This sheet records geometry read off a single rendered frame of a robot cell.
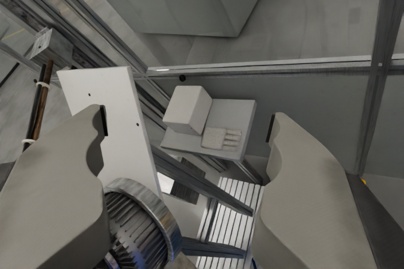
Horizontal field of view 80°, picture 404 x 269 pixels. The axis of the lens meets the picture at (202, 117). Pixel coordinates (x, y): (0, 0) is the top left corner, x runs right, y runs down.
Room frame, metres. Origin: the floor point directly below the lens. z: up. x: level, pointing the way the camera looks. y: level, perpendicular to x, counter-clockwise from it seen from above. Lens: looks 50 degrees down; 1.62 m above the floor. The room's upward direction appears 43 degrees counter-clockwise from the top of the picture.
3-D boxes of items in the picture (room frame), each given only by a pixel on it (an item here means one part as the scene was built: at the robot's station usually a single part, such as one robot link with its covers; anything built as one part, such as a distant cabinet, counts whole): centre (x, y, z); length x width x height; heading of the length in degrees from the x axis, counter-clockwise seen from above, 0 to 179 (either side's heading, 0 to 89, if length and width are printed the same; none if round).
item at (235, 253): (0.36, 0.39, 0.45); 0.09 x 0.04 x 0.91; 35
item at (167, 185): (0.56, 0.25, 0.73); 0.15 x 0.09 x 0.22; 125
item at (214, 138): (0.49, 0.00, 0.87); 0.15 x 0.09 x 0.02; 36
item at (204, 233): (0.42, 0.29, 0.56); 0.19 x 0.04 x 0.04; 125
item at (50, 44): (0.78, 0.18, 1.36); 0.10 x 0.07 x 0.08; 160
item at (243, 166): (0.60, 0.01, 0.41); 0.04 x 0.04 x 0.83; 35
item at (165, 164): (0.49, 0.20, 0.57); 0.09 x 0.04 x 1.15; 35
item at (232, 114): (0.60, 0.01, 0.84); 0.36 x 0.24 x 0.03; 35
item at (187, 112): (0.68, 0.03, 0.91); 0.17 x 0.16 x 0.11; 125
